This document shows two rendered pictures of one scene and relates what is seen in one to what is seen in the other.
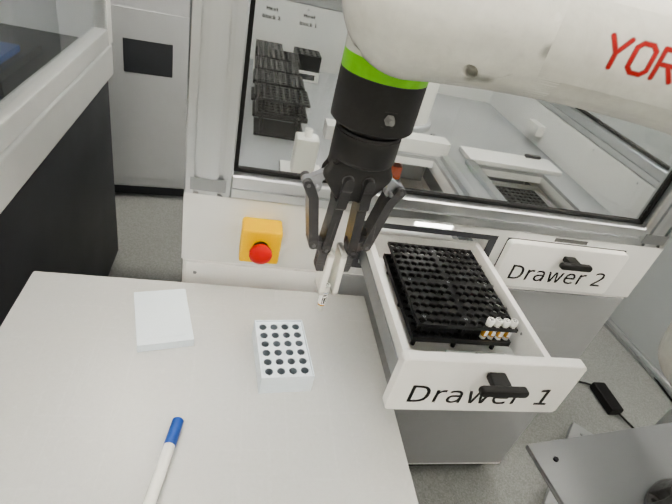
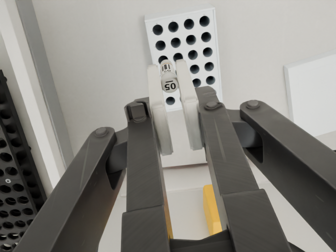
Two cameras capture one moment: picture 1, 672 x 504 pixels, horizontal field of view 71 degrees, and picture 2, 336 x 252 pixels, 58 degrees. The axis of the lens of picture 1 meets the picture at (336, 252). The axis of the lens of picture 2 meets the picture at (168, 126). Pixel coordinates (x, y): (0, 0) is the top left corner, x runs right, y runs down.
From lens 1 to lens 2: 0.49 m
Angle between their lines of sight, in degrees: 29
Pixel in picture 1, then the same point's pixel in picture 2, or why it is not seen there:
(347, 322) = not seen: hidden behind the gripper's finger
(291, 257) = (181, 203)
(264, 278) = (204, 176)
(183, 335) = (299, 72)
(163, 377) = (317, 14)
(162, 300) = (321, 119)
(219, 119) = not seen: outside the picture
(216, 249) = (275, 195)
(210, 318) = not seen: hidden behind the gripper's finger
